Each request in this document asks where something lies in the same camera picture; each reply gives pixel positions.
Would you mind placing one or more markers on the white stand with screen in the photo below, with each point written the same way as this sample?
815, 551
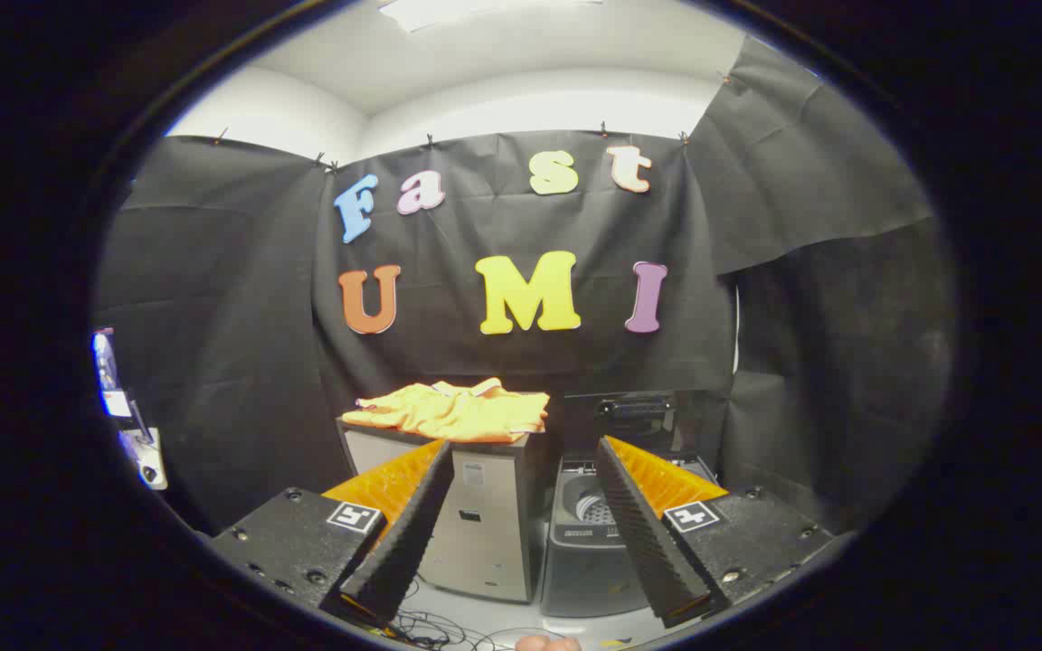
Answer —
127, 425

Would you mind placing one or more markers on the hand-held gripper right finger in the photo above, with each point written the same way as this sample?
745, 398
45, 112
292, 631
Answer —
643, 542

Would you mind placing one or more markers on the grey washing machine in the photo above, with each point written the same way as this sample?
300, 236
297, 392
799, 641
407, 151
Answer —
584, 565

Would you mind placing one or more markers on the grey metal cabinet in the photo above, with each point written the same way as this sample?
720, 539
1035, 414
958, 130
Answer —
485, 524

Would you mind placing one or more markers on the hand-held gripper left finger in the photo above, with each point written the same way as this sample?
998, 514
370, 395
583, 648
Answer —
408, 533

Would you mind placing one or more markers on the orange polo shirt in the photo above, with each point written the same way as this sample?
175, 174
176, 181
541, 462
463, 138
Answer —
458, 411

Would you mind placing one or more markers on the ceiling light panel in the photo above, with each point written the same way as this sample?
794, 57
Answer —
449, 11

